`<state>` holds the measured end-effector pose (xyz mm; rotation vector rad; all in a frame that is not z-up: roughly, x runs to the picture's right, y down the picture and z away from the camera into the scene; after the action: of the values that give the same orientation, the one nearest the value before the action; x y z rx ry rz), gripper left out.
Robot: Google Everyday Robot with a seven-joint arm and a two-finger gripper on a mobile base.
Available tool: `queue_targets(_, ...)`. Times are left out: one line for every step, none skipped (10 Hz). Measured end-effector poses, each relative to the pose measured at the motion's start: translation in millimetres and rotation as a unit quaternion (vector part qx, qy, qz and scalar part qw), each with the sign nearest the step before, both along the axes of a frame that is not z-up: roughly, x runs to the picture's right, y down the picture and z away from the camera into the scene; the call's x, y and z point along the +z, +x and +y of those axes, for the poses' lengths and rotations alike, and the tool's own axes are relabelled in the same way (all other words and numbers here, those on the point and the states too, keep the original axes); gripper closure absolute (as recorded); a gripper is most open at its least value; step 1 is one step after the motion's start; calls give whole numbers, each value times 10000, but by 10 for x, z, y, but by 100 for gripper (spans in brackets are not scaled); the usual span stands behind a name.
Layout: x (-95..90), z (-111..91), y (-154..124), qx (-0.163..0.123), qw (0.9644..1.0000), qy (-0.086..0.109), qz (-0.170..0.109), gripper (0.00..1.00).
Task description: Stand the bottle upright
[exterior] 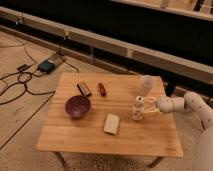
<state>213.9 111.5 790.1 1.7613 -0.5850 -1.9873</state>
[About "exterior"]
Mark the purple bowl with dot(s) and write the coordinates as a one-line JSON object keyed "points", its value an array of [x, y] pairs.
{"points": [[77, 106]]}

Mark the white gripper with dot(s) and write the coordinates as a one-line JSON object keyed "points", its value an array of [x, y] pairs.
{"points": [[164, 104]]}

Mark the white patterned bottle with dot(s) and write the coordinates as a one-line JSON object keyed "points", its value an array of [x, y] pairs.
{"points": [[138, 108]]}

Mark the blue power box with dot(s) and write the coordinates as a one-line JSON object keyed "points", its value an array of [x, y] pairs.
{"points": [[46, 67]]}

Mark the clear plastic cup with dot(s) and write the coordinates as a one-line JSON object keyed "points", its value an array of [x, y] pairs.
{"points": [[147, 82]]}

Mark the white rectangular sponge block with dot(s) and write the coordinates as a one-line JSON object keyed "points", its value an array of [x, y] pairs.
{"points": [[111, 124]]}

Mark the long wooden bench rail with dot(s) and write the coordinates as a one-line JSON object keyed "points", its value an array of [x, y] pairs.
{"points": [[168, 62]]}

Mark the brown chocolate bar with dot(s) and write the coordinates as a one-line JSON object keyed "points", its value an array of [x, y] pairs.
{"points": [[83, 88]]}

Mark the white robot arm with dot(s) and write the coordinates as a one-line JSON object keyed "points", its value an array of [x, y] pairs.
{"points": [[193, 101]]}

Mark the black power strip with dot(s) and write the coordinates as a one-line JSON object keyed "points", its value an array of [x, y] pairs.
{"points": [[23, 67]]}

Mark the wooden table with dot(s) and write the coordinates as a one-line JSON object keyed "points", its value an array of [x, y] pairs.
{"points": [[154, 136]]}

